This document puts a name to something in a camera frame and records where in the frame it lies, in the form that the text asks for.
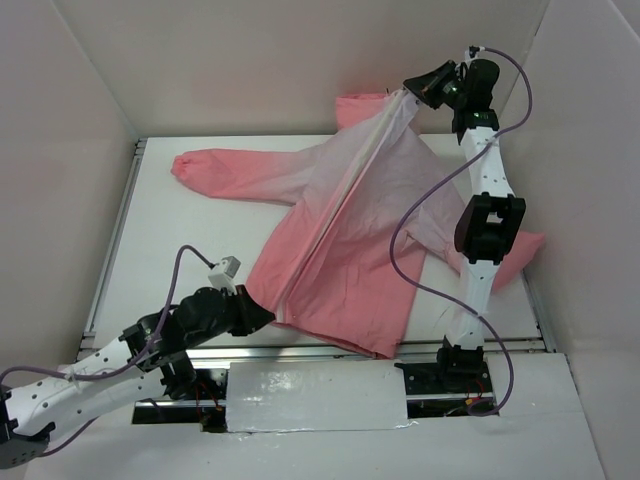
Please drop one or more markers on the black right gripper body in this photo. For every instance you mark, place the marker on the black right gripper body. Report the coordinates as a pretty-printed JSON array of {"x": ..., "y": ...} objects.
[{"x": 435, "y": 81}]

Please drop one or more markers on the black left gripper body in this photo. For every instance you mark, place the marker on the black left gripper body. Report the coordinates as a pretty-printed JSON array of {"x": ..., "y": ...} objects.
[{"x": 245, "y": 314}]

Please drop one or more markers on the pink hooded zip jacket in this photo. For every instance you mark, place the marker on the pink hooded zip jacket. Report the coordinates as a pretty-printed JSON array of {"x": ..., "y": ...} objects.
[{"x": 365, "y": 208}]

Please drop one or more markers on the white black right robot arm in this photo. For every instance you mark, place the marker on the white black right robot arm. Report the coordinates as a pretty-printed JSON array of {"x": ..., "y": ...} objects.
[{"x": 488, "y": 226}]

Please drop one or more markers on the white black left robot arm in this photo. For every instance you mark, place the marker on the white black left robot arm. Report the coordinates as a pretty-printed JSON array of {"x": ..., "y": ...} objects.
[{"x": 149, "y": 359}]

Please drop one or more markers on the white foil covered panel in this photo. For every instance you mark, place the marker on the white foil covered panel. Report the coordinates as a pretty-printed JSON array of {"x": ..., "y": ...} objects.
[{"x": 315, "y": 396}]

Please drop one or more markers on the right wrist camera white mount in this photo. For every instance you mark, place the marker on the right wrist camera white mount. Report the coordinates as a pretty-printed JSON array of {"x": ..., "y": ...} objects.
[{"x": 472, "y": 53}]

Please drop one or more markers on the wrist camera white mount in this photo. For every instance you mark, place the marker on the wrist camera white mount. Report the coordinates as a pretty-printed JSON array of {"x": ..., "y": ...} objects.
[
  {"x": 221, "y": 276},
  {"x": 472, "y": 53}
]

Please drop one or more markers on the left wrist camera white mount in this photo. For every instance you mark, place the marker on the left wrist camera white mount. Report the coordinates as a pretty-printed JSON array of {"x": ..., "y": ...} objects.
[{"x": 221, "y": 276}]

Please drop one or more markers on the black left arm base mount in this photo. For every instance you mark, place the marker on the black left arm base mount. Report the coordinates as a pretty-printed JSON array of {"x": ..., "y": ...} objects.
[{"x": 184, "y": 382}]

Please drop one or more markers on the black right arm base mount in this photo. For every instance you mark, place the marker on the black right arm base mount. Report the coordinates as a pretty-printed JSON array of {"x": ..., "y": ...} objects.
[{"x": 454, "y": 371}]

